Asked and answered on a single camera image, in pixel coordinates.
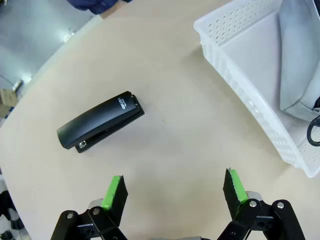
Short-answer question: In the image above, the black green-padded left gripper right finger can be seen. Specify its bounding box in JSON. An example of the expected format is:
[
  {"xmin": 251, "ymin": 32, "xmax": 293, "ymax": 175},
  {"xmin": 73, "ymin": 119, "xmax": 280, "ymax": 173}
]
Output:
[{"xmin": 216, "ymin": 167, "xmax": 307, "ymax": 240}]

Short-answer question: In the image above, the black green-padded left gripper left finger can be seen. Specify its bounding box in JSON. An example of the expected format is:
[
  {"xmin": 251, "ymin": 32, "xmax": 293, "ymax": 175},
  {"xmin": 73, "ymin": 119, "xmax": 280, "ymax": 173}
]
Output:
[{"xmin": 50, "ymin": 174, "xmax": 129, "ymax": 240}]

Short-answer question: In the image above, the black stapler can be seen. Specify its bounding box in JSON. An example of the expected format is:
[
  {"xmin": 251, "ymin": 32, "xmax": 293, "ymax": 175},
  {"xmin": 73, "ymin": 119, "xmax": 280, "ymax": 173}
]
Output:
[{"xmin": 56, "ymin": 90, "xmax": 146, "ymax": 154}]

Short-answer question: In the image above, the white perforated plastic basket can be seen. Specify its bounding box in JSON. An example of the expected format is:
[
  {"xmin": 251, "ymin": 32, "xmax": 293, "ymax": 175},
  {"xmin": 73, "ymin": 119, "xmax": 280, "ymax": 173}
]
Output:
[{"xmin": 193, "ymin": 0, "xmax": 320, "ymax": 179}]

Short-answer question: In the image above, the grey fabric pouch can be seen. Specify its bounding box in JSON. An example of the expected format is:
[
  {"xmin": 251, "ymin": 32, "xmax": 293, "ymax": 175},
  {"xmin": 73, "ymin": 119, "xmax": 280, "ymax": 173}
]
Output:
[{"xmin": 277, "ymin": 0, "xmax": 320, "ymax": 122}]

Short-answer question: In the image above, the brown cardboard box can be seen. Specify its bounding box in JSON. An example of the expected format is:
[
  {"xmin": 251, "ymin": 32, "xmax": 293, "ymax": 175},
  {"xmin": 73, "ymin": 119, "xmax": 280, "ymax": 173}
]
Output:
[{"xmin": 0, "ymin": 88, "xmax": 19, "ymax": 118}]

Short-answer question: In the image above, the person in dark blue jacket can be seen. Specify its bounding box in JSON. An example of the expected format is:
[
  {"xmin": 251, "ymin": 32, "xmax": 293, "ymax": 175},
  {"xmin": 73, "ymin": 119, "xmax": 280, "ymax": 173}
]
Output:
[{"xmin": 67, "ymin": 0, "xmax": 133, "ymax": 15}]

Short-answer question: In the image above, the black zipper strap with ring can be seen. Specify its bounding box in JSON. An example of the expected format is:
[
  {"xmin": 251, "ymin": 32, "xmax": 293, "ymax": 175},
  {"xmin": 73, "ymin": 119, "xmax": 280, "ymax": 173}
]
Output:
[{"xmin": 306, "ymin": 114, "xmax": 320, "ymax": 147}]

